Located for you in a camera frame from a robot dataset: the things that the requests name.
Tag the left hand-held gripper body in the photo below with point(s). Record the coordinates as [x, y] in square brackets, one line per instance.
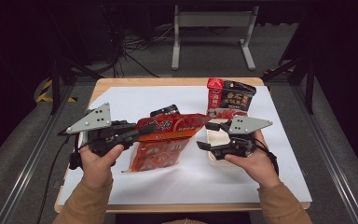
[94, 119]

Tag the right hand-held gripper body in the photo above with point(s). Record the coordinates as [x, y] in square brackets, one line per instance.
[247, 125]

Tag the white divided plastic container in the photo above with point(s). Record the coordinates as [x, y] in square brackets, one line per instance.
[217, 138]

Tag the orange translucent food packet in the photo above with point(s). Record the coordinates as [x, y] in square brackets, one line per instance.
[174, 126]

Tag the large red black food packet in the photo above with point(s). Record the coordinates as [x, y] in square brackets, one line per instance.
[233, 98]

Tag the person's right hand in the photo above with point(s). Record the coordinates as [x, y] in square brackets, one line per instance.
[259, 168]

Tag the person's left hand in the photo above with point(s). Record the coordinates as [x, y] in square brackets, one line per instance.
[98, 169]

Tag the small black red food packet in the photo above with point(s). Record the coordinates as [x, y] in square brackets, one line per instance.
[164, 111]

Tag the white table mat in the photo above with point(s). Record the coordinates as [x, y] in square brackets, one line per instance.
[183, 183]

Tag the black tripod stand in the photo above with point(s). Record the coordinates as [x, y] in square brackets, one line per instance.
[55, 81]
[309, 84]

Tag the yellow black hazard tape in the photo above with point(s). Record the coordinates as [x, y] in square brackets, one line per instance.
[45, 93]

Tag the white metal stand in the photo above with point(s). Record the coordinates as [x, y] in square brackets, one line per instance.
[214, 18]

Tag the aluminium floor rail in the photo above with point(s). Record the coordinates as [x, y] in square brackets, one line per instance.
[31, 161]
[329, 161]

